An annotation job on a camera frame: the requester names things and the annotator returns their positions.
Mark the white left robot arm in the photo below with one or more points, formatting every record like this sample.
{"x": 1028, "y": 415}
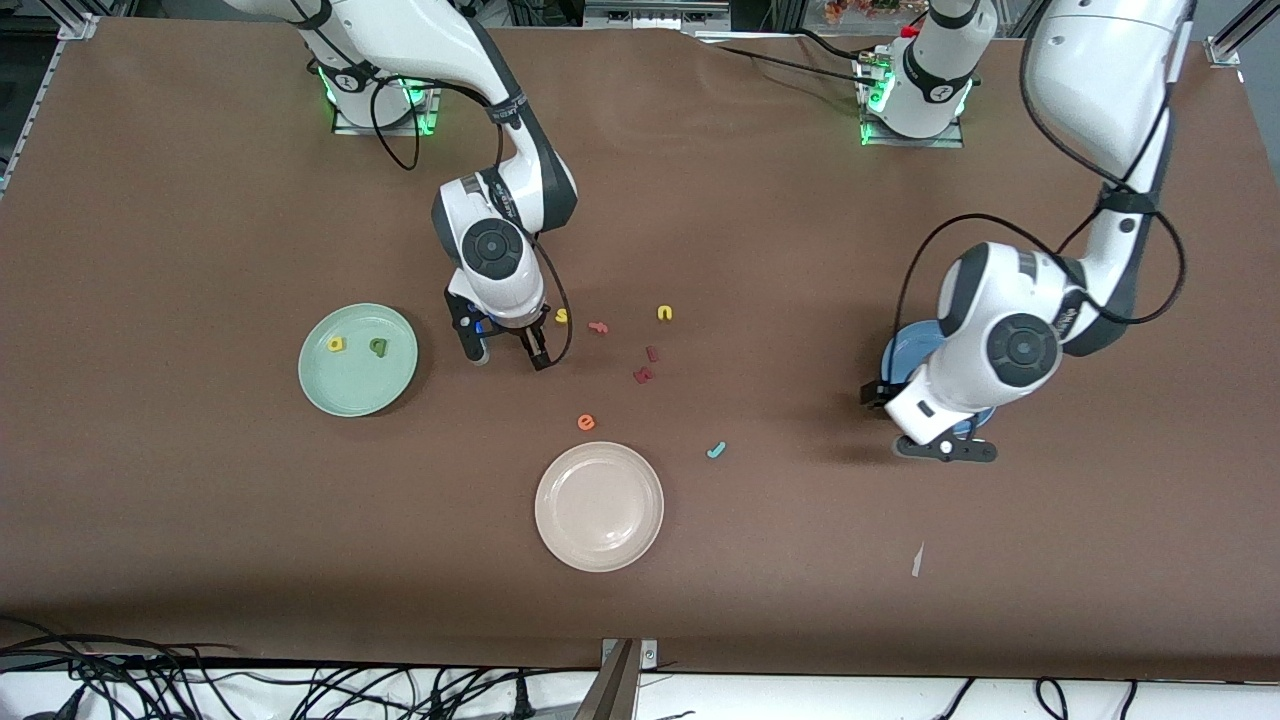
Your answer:
{"x": 1100, "y": 80}

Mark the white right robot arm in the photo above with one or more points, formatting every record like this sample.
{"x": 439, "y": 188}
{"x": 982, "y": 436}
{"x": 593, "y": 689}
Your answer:
{"x": 420, "y": 40}

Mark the blue plate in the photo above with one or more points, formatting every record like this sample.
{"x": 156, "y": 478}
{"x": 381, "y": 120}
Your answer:
{"x": 905, "y": 350}

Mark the white paper scrap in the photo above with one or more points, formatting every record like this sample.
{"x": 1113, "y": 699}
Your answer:
{"x": 917, "y": 560}

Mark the green plate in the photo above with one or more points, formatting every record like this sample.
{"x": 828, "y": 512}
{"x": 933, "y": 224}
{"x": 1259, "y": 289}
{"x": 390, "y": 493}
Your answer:
{"x": 358, "y": 385}

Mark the beige plate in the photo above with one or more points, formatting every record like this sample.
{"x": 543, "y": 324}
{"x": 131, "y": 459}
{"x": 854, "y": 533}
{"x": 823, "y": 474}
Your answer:
{"x": 599, "y": 507}

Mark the brown table cover sheet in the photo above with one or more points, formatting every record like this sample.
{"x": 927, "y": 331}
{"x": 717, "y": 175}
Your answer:
{"x": 640, "y": 200}

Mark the grey device box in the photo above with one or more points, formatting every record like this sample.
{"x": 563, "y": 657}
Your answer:
{"x": 655, "y": 12}

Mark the orange flowers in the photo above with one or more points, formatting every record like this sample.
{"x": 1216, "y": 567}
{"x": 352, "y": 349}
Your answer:
{"x": 860, "y": 10}

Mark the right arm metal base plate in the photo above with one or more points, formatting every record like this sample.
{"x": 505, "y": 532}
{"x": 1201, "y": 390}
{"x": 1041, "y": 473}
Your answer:
{"x": 385, "y": 131}

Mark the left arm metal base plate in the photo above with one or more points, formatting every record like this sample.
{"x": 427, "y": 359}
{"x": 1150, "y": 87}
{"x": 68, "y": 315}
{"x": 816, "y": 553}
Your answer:
{"x": 915, "y": 143}

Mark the aluminium profile bracket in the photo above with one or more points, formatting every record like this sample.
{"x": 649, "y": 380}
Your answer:
{"x": 615, "y": 690}

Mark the aluminium table edge rail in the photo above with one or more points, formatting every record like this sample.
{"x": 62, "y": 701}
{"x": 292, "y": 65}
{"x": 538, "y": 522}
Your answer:
{"x": 35, "y": 110}

